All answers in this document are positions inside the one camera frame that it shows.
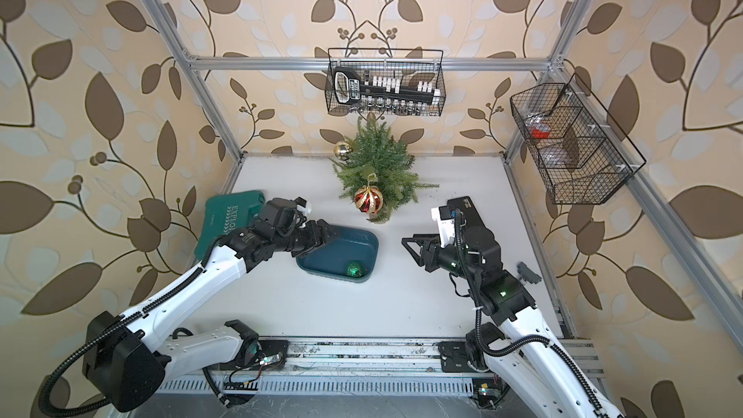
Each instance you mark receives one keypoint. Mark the socket set black holder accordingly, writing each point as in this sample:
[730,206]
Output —
[351,86]

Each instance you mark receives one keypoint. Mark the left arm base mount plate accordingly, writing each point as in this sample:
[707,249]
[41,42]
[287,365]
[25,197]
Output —
[262,353]

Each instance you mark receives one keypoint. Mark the black wire basket right wall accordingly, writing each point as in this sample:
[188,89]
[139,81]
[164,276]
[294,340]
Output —
[588,156]

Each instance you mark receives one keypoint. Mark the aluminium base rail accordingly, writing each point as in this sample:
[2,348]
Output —
[347,377]

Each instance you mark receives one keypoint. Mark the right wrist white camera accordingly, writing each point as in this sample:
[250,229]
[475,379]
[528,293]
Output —
[448,226]

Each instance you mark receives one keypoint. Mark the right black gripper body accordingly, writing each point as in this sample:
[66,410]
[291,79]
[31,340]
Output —
[442,256]

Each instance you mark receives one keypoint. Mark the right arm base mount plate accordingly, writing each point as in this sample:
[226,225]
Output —
[458,357]

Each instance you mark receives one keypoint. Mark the green glitter ball ornament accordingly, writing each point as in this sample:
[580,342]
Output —
[355,270]

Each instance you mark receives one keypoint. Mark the red item in basket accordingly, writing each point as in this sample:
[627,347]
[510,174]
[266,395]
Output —
[538,128]

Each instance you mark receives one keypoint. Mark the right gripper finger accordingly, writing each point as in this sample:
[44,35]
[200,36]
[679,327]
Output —
[422,239]
[416,250]

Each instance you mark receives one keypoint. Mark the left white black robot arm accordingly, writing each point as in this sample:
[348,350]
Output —
[125,357]

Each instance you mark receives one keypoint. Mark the gold shiny ball ornament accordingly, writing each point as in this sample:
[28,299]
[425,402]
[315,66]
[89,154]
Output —
[342,150]

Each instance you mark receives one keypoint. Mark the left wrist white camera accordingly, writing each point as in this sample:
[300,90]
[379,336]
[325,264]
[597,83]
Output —
[303,206]

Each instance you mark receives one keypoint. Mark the teal plastic tray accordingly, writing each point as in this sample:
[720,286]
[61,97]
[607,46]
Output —
[331,260]

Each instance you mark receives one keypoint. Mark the red gold striped ornament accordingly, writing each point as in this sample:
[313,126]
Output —
[368,200]

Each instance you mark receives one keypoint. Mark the green plastic tool case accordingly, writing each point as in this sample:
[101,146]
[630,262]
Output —
[224,213]

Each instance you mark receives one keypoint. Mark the small green christmas tree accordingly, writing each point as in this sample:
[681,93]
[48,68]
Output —
[380,160]

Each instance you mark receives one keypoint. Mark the wrist white camera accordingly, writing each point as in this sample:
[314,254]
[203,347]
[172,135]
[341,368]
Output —
[303,206]
[448,226]

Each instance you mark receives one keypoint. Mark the black wire basket wall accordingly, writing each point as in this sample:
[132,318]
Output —
[408,60]
[588,156]

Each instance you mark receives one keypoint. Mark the black wire basket back wall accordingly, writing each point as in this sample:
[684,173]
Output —
[408,60]

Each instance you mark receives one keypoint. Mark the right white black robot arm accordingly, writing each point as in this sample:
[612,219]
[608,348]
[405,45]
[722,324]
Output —
[510,331]

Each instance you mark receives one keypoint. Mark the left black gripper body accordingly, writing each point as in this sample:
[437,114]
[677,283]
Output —
[303,239]

